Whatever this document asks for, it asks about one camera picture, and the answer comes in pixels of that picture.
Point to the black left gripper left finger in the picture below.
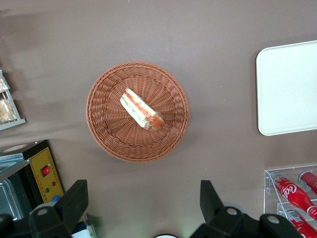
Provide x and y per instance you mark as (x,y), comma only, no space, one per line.
(67,210)

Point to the triangle sandwich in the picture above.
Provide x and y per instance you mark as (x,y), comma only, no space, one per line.
(138,109)

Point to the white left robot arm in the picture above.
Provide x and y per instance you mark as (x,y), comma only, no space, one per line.
(165,236)

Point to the clear bag of crackers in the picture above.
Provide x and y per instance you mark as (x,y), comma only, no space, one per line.
(3,83)
(6,110)

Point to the steel warmer pan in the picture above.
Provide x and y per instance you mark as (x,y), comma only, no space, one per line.
(8,198)

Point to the black food warmer yellow panel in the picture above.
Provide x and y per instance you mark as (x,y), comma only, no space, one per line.
(49,168)

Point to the large brown wicker basket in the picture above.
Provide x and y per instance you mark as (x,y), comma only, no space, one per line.
(111,138)

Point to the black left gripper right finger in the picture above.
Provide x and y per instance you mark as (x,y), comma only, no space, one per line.
(218,215)

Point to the clear acrylic bottle rack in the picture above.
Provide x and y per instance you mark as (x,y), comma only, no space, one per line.
(268,188)

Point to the red cola bottle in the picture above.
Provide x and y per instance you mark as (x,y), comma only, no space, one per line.
(301,224)
(292,193)
(310,181)

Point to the beige plastic tray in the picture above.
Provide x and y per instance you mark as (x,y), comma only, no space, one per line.
(287,89)

